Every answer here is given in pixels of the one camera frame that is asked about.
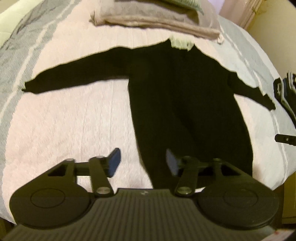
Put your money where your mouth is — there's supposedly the pile of dark clothes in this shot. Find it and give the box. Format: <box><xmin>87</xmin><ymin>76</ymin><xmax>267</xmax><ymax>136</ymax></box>
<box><xmin>273</xmin><ymin>72</ymin><xmax>296</xmax><ymax>127</ymax></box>

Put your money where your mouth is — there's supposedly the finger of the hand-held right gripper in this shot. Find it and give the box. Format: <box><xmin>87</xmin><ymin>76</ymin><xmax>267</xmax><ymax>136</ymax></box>
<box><xmin>274</xmin><ymin>133</ymin><xmax>296</xmax><ymax>146</ymax></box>

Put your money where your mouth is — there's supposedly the pink and grey bedspread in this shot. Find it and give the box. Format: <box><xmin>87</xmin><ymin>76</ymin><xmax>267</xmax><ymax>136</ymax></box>
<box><xmin>0</xmin><ymin>0</ymin><xmax>290</xmax><ymax>224</ymax></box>

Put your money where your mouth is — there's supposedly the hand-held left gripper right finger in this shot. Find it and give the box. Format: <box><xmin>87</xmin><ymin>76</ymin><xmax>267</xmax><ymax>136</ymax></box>
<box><xmin>166</xmin><ymin>149</ymin><xmax>253</xmax><ymax>197</ymax></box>

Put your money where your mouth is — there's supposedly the black long-sleeved sweater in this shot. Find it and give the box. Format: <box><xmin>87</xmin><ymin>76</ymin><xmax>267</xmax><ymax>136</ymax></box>
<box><xmin>22</xmin><ymin>38</ymin><xmax>276</xmax><ymax>189</ymax></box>

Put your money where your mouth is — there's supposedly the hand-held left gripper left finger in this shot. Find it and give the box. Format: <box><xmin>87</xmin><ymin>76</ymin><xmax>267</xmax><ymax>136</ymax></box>
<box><xmin>47</xmin><ymin>148</ymin><xmax>122</xmax><ymax>197</ymax></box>

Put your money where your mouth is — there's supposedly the folded beige blanket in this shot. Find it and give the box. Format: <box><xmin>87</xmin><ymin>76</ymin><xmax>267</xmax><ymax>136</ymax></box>
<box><xmin>90</xmin><ymin>0</ymin><xmax>224</xmax><ymax>44</ymax></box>

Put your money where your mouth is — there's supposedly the green knitted cloth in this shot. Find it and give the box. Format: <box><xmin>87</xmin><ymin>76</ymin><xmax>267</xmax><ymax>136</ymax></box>
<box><xmin>159</xmin><ymin>0</ymin><xmax>204</xmax><ymax>15</ymax></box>

